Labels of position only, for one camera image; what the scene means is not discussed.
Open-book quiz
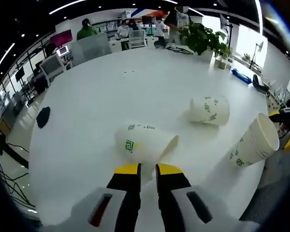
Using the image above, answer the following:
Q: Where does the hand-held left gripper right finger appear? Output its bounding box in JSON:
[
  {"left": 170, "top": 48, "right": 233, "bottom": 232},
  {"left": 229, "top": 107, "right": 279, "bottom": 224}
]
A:
[{"left": 155, "top": 162, "right": 235, "bottom": 232}]

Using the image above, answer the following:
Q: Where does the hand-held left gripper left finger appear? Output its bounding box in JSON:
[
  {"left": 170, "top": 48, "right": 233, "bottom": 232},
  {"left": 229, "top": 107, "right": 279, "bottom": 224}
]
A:
[{"left": 71, "top": 162, "right": 143, "bottom": 232}]

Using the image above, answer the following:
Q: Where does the green printed paper cup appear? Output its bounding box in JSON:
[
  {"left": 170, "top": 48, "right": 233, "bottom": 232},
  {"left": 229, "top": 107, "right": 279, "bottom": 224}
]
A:
[
  {"left": 114, "top": 124, "right": 180, "bottom": 181},
  {"left": 188, "top": 95, "right": 231, "bottom": 127}
]

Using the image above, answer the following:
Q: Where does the black curved cushion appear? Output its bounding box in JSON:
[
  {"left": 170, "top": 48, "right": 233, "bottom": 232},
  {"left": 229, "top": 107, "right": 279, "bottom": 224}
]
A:
[{"left": 252, "top": 74, "right": 269, "bottom": 94}]

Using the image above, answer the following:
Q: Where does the blue packet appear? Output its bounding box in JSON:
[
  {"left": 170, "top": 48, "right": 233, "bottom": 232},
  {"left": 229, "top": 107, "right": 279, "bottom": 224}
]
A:
[{"left": 231, "top": 68, "right": 252, "bottom": 85}]

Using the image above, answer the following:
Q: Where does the small plant in glass vase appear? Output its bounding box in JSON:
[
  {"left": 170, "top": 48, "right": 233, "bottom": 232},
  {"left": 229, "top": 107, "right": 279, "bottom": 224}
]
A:
[{"left": 214, "top": 51, "right": 233, "bottom": 71}]

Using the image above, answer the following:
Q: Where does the green potted plant white pot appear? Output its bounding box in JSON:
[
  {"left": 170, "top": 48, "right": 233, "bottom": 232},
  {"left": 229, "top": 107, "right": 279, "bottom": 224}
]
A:
[{"left": 178, "top": 22, "right": 232, "bottom": 65}]

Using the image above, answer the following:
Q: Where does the small black object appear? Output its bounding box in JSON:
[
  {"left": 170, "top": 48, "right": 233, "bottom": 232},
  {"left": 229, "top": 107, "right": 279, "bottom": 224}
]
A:
[{"left": 36, "top": 106, "right": 51, "bottom": 129}]

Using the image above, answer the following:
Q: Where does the white office chair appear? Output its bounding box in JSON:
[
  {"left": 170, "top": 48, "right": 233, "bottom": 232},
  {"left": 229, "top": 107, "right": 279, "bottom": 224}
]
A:
[{"left": 40, "top": 55, "right": 66, "bottom": 85}]

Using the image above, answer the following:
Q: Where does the grey desk partition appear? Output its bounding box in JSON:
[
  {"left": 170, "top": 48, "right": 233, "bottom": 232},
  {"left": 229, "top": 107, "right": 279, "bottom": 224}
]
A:
[{"left": 69, "top": 32, "right": 113, "bottom": 66}]

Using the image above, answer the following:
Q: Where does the white mesh back chair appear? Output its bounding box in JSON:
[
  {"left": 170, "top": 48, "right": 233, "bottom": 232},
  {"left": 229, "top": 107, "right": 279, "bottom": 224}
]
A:
[{"left": 128, "top": 30, "right": 148, "bottom": 49}]

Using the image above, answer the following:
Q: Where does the small bright desk monitor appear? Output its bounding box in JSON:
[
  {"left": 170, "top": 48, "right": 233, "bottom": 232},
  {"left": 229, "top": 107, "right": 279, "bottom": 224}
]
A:
[{"left": 57, "top": 45, "right": 70, "bottom": 56}]

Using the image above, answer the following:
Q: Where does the tangle of black cables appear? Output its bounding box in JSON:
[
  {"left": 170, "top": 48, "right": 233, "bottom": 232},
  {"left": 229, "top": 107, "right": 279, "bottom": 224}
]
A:
[{"left": 0, "top": 164, "right": 37, "bottom": 213}]

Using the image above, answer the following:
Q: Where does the pink wall screen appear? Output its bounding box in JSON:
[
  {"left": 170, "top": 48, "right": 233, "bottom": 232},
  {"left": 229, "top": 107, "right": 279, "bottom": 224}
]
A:
[{"left": 50, "top": 29, "right": 73, "bottom": 47}]

